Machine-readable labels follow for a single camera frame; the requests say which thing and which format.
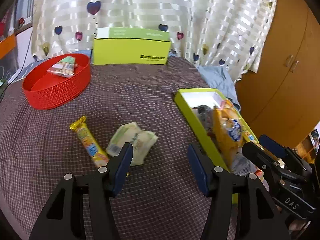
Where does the yellow rice bar wrapper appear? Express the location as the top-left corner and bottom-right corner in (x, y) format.
(69, 116), (110, 168)

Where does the yellow blue biscuit bag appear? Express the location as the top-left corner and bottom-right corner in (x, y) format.
(212, 100), (243, 169)

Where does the cream green snack packet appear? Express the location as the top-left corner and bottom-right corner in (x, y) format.
(106, 122), (158, 166)

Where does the white orange snack bag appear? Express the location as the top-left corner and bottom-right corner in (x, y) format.
(231, 152), (263, 177)

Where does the wooden wardrobe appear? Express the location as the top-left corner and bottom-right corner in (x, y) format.
(236, 0), (319, 148)

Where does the green open snack box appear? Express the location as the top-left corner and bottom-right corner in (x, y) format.
(174, 88), (259, 195)

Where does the dark printed snack packet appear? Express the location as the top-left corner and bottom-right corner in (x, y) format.
(192, 105), (213, 133)

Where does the blue grey garment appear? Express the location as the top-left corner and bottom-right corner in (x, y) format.
(197, 66), (241, 111)

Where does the red woven plastic basket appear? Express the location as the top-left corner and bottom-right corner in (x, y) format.
(22, 53), (91, 110)

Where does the checkered dark bed cloth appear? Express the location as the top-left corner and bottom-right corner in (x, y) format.
(1, 57), (210, 239)

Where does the peanut snack bag in basket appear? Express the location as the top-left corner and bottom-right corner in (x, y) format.
(47, 56), (77, 78)

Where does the heart pattern curtain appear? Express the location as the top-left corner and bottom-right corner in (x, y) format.
(31, 0), (277, 82)

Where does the green box lid upright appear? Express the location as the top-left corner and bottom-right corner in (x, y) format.
(93, 27), (171, 65)

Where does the orange storage bin lid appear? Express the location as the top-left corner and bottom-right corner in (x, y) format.
(0, 34), (16, 59)

